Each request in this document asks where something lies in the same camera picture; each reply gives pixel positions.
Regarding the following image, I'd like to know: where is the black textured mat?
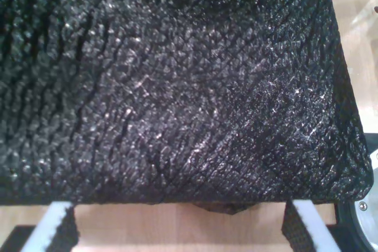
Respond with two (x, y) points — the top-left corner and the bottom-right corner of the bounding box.
(0, 0), (372, 216)

